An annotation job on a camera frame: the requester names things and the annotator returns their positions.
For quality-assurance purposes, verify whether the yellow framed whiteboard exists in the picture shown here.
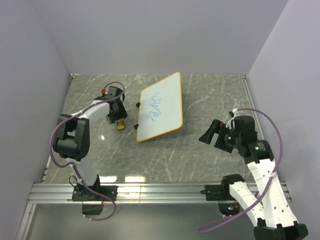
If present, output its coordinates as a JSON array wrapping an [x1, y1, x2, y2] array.
[[136, 72, 184, 142]]

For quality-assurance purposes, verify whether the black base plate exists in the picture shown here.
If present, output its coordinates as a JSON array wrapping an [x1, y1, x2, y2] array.
[[200, 184, 234, 201], [71, 185, 118, 202]]

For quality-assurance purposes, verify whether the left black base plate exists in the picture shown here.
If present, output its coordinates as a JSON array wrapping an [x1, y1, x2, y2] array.
[[71, 185, 118, 202]]

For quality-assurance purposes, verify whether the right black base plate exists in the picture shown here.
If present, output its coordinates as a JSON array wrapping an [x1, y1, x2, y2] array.
[[200, 184, 234, 201]]

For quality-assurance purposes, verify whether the aluminium front rail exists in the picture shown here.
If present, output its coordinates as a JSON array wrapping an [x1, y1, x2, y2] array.
[[27, 182, 292, 204]]

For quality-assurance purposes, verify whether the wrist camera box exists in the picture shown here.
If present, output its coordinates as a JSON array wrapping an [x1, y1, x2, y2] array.
[[101, 86, 123, 101], [233, 115, 258, 144]]

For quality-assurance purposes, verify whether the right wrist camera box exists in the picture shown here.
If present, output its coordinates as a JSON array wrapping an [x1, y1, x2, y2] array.
[[233, 115, 258, 144]]

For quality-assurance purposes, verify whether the yellow black eraser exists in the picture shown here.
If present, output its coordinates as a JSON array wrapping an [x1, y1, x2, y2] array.
[[116, 118, 126, 131]]

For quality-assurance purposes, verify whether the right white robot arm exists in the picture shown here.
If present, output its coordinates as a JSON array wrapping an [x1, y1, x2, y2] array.
[[199, 116, 309, 240]]

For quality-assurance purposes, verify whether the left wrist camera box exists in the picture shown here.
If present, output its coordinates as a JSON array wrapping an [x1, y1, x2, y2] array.
[[101, 86, 123, 101]]

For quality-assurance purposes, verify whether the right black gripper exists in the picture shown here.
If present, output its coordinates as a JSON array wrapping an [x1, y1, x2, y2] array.
[[198, 119, 242, 153]]

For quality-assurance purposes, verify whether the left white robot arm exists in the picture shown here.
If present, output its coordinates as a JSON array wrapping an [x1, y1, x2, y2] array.
[[50, 98, 128, 201]]

